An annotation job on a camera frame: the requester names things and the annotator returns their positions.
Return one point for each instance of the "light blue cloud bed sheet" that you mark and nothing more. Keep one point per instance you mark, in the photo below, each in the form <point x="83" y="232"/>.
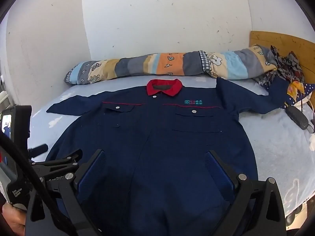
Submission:
<point x="270" y="140"/>

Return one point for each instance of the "wooden headboard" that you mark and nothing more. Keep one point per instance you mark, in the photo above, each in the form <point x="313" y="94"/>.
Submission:
<point x="283" y="41"/>

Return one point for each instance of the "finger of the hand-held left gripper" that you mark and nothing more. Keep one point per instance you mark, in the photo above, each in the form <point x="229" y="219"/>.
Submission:
<point x="56" y="162"/>
<point x="39" y="149"/>

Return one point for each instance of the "rolled patchwork quilt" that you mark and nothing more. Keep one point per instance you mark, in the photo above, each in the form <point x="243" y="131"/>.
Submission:
<point x="169" y="62"/>

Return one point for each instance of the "navy dotted yellow cloth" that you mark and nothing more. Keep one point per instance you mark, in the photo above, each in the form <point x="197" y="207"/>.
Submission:
<point x="307" y="88"/>

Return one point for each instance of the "navy work jacket red collar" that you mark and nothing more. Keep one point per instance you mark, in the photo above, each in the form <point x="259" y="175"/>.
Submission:
<point x="157" y="127"/>

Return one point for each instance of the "black shoe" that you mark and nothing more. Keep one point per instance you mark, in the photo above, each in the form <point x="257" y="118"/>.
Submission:
<point x="292" y="217"/>

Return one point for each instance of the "dark floral cloth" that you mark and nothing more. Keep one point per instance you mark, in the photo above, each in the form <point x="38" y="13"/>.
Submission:
<point x="288" y="64"/>

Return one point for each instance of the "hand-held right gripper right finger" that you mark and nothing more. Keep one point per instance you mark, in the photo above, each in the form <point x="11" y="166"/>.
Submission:
<point x="219" y="174"/>

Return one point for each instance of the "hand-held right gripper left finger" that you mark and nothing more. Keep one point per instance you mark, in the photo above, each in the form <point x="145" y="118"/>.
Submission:
<point x="92" y="174"/>

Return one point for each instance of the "person's left hand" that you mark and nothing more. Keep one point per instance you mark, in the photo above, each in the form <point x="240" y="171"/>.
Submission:
<point x="11" y="216"/>

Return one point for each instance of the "grey glasses case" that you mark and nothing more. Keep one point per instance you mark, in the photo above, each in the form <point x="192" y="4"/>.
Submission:
<point x="296" y="116"/>

